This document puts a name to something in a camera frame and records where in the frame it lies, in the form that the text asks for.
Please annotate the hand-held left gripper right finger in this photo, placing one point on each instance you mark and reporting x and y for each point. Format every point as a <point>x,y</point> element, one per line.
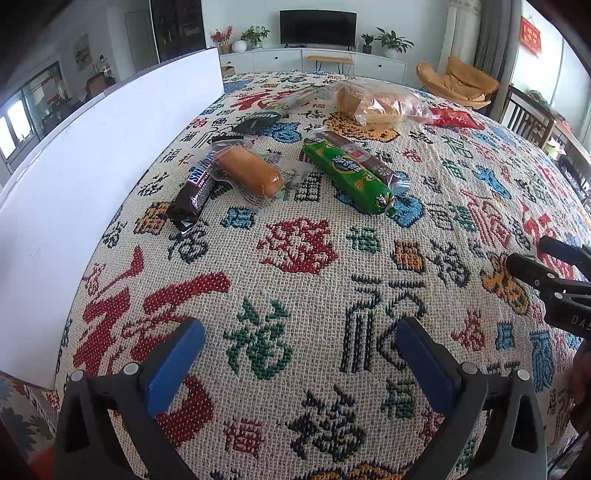
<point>425,364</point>

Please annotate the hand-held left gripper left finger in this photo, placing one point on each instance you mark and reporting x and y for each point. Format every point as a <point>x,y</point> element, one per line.
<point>178,364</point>

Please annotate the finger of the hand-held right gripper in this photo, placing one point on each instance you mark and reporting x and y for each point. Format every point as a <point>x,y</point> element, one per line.
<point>524,267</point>
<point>556,249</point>

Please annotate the red snack packet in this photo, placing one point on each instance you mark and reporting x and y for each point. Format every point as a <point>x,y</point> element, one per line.
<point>455,117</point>

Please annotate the clear plastic snack packet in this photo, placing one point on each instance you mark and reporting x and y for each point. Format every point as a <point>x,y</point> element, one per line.
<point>302,99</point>

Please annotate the person's right hand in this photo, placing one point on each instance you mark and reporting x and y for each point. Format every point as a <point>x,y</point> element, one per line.
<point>581,387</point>

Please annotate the printed woven tablecloth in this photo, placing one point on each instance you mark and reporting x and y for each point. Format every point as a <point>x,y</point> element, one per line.
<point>323,286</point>

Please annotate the dark wooden chair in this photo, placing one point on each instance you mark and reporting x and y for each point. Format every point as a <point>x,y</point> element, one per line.
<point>526,115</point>

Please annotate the dark brown chocolate bar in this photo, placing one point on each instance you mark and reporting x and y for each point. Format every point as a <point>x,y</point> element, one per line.
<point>191,194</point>

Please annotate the orange lounge chair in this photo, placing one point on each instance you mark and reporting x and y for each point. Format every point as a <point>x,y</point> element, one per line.
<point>461,83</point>

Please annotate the brown sausage packet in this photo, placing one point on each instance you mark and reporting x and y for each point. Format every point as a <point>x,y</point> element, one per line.
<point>364,159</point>

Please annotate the green snack packet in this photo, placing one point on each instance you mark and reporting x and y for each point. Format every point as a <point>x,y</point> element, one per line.
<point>351,170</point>

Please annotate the orange bun in clear wrapper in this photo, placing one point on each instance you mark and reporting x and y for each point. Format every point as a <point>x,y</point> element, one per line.
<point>249,170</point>

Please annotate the white foam board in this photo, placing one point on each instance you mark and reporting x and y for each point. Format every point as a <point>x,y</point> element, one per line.
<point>69,184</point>

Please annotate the bread loaf in clear bag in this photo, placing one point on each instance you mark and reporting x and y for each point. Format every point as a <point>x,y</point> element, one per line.
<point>378,108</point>

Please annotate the grey curtain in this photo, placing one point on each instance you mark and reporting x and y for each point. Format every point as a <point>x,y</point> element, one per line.
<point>496,37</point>

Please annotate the small black snack packet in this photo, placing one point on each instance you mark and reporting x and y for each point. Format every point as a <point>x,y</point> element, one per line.
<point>226,138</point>

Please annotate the white curtain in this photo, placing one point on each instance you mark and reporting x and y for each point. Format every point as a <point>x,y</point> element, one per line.
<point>461,32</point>

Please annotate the large leafy potted plant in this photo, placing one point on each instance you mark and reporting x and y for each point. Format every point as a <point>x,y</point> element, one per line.
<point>393,44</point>

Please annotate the small potted plant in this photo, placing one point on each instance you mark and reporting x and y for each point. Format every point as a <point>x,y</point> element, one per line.
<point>368,42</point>

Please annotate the wooden bench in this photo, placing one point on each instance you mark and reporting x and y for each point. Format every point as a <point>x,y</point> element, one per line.
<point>330,60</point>

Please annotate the window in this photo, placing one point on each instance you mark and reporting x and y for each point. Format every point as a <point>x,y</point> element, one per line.
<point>27,110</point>

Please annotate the cardboard box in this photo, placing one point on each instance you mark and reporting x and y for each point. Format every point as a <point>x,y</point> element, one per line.
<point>227,70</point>

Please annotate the white television cabinet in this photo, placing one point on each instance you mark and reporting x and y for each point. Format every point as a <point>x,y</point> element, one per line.
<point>286,60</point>

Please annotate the black television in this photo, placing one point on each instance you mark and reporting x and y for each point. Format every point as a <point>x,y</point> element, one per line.
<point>318,26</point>

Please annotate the white round vase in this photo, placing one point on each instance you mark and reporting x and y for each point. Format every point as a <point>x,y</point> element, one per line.
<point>239,45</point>

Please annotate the red flower arrangement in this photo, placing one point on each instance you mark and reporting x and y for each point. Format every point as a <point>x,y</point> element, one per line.
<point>222,37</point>

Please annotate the black glass cabinet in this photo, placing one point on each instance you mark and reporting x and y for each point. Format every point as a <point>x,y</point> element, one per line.
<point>178,27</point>

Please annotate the green potted plant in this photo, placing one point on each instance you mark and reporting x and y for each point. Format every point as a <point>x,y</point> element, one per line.
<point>255,36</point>

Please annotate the red wall hanging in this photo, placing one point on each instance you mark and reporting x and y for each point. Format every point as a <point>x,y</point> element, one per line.
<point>531,34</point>

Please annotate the framed wall picture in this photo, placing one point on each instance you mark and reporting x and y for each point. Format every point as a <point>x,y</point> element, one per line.
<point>82,51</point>

